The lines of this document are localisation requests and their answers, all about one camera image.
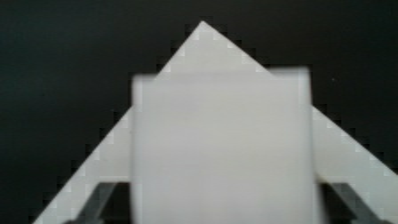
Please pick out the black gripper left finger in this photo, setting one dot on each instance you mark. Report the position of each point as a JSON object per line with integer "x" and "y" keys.
{"x": 106, "y": 205}

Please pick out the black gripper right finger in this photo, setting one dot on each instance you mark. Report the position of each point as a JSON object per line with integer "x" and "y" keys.
{"x": 346, "y": 210}

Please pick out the white stool leg with tag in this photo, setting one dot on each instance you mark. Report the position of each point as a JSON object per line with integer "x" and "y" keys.
{"x": 220, "y": 148}

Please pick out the white U-shaped boundary fence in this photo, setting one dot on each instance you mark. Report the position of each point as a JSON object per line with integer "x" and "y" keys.
{"x": 342, "y": 162}

